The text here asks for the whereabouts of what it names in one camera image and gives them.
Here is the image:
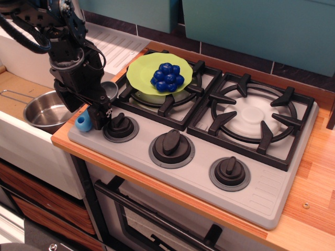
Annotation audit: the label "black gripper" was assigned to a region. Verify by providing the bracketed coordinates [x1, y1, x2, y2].
[49, 48, 113, 130]

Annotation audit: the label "grey spoon blue handle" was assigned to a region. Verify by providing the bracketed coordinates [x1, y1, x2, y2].
[75, 82, 118, 132]

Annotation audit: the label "blue toy blueberry cluster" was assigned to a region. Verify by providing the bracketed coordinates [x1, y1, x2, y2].
[150, 63, 185, 93]

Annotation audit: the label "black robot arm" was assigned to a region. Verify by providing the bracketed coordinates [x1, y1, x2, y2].
[1, 1, 112, 130]

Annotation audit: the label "stainless steel pot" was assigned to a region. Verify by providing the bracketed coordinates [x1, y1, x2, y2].
[1, 90, 76, 134]

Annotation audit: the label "green plastic plate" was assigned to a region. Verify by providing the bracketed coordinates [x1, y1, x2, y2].
[126, 52, 193, 96]

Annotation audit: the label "white toy sink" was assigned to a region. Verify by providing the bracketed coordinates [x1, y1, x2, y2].
[0, 5, 152, 201]

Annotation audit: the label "black left stove knob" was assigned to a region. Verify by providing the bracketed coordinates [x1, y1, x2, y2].
[103, 112, 139, 143]

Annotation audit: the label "black stove knob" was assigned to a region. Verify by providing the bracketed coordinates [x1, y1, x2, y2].
[149, 129, 195, 169]
[209, 156, 251, 192]
[103, 112, 139, 143]

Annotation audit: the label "black middle stove knob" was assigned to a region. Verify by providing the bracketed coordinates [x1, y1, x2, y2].
[149, 129, 195, 169]

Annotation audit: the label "wooden drawer fronts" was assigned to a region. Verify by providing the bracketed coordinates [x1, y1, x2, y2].
[1, 159, 103, 250]

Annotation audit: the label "black left burner grate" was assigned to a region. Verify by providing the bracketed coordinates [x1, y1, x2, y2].
[114, 50, 223, 131]

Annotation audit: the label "black burner grate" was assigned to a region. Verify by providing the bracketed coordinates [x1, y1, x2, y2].
[187, 73, 319, 171]
[114, 50, 223, 131]

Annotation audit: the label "grey toy stove top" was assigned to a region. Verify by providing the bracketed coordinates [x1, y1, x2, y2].
[67, 49, 320, 231]

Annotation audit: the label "black right stove knob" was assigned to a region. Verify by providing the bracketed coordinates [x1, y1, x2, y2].
[209, 156, 251, 192]

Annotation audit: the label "black right burner grate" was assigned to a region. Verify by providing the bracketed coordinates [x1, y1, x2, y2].
[187, 73, 319, 171]

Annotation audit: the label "oven door with handle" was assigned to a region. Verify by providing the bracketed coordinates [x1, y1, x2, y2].
[93, 176, 270, 250]

